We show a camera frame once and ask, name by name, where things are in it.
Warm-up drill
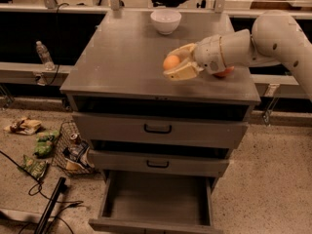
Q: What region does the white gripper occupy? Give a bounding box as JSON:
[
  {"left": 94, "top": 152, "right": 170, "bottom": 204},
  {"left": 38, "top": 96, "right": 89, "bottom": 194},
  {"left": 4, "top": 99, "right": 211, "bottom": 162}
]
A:
[{"left": 163, "top": 35, "right": 225, "bottom": 81}]

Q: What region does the small orange fruit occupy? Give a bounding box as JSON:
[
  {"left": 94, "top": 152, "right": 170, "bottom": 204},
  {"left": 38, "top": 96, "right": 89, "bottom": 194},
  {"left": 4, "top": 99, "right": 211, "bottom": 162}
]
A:
[{"left": 163, "top": 55, "right": 180, "bottom": 70}]

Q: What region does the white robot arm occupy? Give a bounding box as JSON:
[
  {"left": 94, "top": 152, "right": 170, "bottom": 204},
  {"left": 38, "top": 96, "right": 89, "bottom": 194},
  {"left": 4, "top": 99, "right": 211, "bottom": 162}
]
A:
[{"left": 164, "top": 11, "right": 312, "bottom": 99}]

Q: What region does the grey top drawer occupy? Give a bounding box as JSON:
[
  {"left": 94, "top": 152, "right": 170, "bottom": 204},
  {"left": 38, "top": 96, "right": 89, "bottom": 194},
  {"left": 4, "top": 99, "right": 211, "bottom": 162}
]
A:
[{"left": 72, "top": 112, "right": 248, "bottom": 149}]

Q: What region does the grey metal drawer cabinet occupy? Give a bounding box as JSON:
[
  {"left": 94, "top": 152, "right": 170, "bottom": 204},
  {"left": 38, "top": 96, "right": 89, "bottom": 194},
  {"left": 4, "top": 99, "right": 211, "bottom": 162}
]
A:
[{"left": 59, "top": 9, "right": 261, "bottom": 234}]

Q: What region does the grey middle drawer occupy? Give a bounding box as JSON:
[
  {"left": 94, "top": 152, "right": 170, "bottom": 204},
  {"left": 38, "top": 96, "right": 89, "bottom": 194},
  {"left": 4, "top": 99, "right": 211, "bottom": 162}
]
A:
[{"left": 88, "top": 150, "right": 229, "bottom": 177}]

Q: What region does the grey open bottom drawer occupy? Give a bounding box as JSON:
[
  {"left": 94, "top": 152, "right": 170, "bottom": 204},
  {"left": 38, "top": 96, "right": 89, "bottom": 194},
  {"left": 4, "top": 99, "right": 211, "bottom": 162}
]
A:
[{"left": 89, "top": 171, "right": 223, "bottom": 234}]

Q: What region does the red apple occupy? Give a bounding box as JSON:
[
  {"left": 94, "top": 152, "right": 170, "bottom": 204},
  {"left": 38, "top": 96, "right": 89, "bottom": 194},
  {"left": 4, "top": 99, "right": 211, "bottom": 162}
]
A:
[{"left": 214, "top": 66, "right": 235, "bottom": 78}]

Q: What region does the white ceramic bowl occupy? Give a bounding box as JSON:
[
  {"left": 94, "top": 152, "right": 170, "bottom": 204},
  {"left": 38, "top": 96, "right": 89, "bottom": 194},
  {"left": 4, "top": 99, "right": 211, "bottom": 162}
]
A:
[{"left": 150, "top": 9, "right": 181, "bottom": 35}]

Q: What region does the soda can in basket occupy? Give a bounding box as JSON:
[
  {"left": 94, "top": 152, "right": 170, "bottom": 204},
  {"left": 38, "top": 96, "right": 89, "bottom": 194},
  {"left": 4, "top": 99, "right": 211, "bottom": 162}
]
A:
[{"left": 69, "top": 134, "right": 81, "bottom": 144}]

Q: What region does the upright plastic water bottle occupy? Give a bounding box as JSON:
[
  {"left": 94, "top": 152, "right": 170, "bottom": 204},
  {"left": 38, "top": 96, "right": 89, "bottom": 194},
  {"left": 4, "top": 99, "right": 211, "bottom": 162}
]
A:
[{"left": 36, "top": 41, "right": 56, "bottom": 71}]

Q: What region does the dark snack bag in basket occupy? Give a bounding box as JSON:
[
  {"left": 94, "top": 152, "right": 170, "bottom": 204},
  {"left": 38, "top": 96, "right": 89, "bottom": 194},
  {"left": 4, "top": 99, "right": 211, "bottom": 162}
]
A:
[{"left": 62, "top": 141, "right": 92, "bottom": 171}]

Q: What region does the green chip bag upper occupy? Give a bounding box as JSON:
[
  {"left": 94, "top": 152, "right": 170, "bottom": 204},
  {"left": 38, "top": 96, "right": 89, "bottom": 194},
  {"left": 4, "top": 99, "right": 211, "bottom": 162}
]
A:
[{"left": 34, "top": 131, "right": 59, "bottom": 158}]

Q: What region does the green chip bag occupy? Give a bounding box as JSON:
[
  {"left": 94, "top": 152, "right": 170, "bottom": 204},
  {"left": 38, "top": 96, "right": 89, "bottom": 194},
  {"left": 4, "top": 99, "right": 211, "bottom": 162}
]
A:
[
  {"left": 34, "top": 131, "right": 59, "bottom": 158},
  {"left": 19, "top": 155, "right": 48, "bottom": 180}
]

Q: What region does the brown snack wrapper on floor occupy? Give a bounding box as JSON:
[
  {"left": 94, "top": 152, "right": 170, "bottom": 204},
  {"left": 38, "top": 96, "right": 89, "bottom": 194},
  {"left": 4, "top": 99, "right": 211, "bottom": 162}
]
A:
[{"left": 4, "top": 117, "right": 42, "bottom": 136}]

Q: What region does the green chip bag lower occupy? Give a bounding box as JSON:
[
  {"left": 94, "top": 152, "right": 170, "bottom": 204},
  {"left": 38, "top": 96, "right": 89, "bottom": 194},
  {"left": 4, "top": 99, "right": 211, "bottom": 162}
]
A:
[{"left": 19, "top": 155, "right": 48, "bottom": 180}]

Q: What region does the black bar on floor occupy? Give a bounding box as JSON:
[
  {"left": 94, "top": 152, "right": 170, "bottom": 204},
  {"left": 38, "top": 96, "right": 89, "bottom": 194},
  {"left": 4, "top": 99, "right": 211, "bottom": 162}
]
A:
[{"left": 34, "top": 177, "right": 66, "bottom": 234}]

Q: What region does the wire mesh basket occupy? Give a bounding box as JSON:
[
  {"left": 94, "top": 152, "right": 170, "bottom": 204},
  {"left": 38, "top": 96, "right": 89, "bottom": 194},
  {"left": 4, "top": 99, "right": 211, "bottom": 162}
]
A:
[{"left": 52, "top": 121, "right": 95, "bottom": 176}]

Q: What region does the grey metal rail ledge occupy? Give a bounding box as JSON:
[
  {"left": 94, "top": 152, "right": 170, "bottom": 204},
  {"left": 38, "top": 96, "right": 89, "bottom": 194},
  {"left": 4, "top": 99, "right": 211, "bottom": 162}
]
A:
[{"left": 0, "top": 62, "right": 72, "bottom": 87}]

